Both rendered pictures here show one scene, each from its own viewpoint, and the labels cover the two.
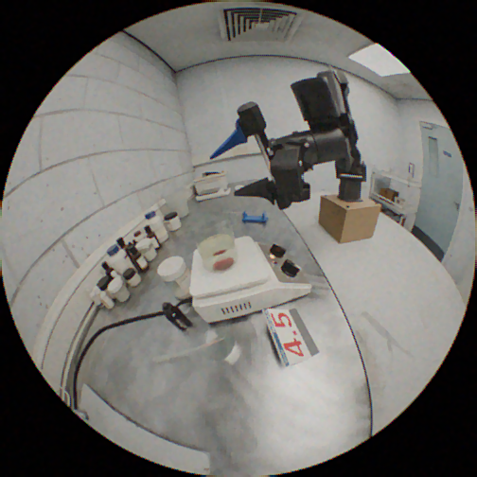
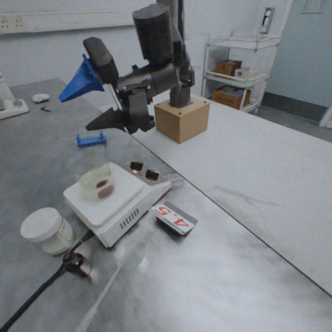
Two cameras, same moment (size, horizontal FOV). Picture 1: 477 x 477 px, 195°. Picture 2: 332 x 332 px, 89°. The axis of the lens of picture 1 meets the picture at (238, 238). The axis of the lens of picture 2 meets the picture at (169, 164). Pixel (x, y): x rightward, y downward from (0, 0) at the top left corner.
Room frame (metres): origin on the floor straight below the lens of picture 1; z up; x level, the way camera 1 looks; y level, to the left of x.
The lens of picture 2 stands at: (-0.07, 0.09, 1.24)
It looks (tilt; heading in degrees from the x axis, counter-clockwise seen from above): 42 degrees down; 315
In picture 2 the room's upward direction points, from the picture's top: 3 degrees counter-clockwise
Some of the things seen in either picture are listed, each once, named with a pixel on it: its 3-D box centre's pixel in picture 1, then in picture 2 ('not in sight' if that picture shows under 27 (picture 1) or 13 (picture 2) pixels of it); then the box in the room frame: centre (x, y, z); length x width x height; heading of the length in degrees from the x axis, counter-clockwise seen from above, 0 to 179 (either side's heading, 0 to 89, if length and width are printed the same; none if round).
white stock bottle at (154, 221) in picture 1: (155, 226); not in sight; (0.50, 0.33, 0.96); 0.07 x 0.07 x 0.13
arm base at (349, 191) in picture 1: (349, 189); (180, 95); (0.31, -0.35, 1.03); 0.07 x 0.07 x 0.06; 79
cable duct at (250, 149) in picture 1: (278, 146); (77, 20); (1.51, -0.61, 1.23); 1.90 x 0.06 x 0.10; 83
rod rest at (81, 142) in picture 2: (254, 215); (91, 138); (0.50, -0.08, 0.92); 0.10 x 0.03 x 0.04; 59
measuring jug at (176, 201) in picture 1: (174, 204); not in sight; (0.76, 0.32, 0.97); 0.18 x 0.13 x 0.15; 111
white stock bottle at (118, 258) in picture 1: (120, 262); not in sight; (0.29, 0.37, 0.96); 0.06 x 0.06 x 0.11
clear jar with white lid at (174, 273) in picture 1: (178, 278); (51, 232); (0.20, 0.14, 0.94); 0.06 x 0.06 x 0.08
